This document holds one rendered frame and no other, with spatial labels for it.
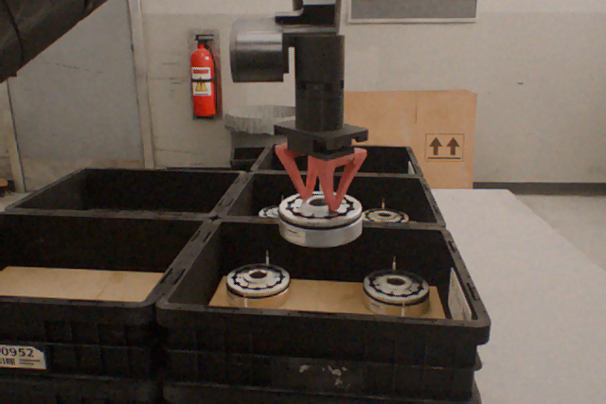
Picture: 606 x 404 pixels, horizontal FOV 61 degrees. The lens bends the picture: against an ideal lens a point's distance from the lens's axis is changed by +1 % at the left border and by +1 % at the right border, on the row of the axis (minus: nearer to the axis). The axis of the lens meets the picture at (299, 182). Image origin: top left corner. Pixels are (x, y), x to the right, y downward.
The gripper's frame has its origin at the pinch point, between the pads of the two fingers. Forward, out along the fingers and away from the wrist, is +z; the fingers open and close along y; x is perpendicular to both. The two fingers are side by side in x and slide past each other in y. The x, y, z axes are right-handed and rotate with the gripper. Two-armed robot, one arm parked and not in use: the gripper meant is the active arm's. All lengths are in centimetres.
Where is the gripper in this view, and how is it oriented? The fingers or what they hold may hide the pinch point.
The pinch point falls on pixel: (319, 199)
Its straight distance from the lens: 63.3
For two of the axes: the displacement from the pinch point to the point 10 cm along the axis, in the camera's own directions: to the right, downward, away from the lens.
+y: 6.5, 2.4, -7.2
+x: 7.6, -2.2, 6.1
